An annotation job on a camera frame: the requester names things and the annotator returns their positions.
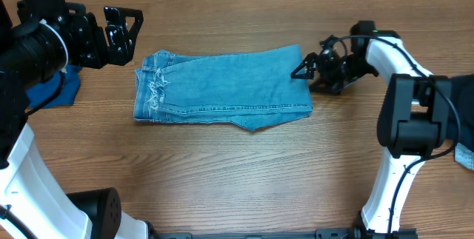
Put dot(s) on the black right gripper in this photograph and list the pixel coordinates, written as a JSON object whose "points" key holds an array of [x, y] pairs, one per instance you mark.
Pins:
{"points": [[322, 67]]}

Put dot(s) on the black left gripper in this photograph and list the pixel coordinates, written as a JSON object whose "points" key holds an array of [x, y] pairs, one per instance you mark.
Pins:
{"points": [[102, 37]]}

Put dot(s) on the light blue denim jeans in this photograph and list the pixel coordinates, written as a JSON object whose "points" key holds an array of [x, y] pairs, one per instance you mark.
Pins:
{"points": [[250, 90]]}

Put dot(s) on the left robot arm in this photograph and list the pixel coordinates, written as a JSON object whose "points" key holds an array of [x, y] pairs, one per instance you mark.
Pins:
{"points": [[35, 53]]}

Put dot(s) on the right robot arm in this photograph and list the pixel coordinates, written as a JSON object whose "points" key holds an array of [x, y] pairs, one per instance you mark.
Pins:
{"points": [[412, 122]]}

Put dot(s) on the dark navy garment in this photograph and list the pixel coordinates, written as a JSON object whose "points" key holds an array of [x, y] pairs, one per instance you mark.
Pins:
{"points": [[462, 99]]}

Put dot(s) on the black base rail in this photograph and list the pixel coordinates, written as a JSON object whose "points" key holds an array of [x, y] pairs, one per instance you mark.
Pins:
{"points": [[252, 235]]}

